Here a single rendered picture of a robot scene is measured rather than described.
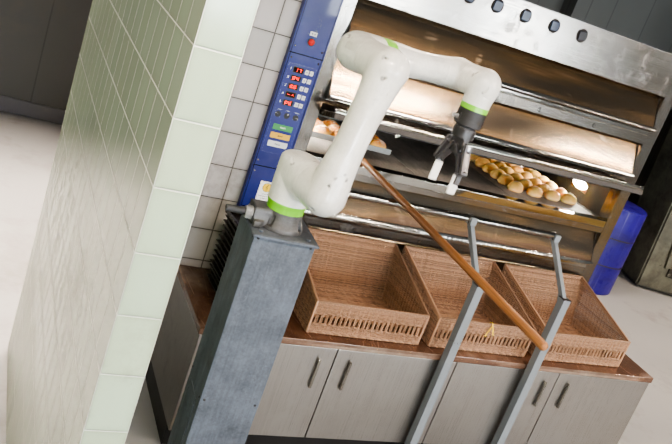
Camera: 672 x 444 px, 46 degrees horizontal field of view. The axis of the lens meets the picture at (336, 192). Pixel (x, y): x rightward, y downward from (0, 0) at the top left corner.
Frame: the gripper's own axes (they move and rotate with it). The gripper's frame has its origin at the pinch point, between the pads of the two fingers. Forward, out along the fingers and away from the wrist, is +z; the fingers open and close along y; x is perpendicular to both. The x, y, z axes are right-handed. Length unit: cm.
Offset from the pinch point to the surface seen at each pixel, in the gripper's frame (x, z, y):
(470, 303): 62, 55, -40
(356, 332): 22, 83, -50
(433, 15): 23, -50, -96
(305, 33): -30, -24, -92
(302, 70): -26, -9, -92
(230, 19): -101, -34, 68
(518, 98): 83, -29, -99
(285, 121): -25, 13, -93
